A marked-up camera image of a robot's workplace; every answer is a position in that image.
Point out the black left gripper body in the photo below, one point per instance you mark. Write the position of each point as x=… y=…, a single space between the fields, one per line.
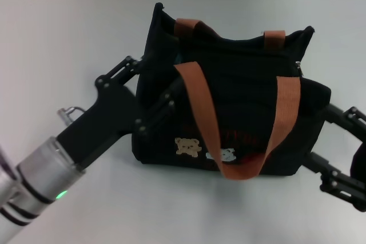
x=108 y=118

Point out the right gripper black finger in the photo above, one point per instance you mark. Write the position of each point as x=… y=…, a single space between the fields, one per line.
x=333 y=179
x=350 y=118

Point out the silver zipper pull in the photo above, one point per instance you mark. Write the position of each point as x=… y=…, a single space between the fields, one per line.
x=299 y=68

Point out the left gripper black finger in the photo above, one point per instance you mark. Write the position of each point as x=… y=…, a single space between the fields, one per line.
x=158 y=109
x=120 y=68

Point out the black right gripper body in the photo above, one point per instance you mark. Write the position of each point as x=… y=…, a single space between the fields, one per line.
x=359 y=167

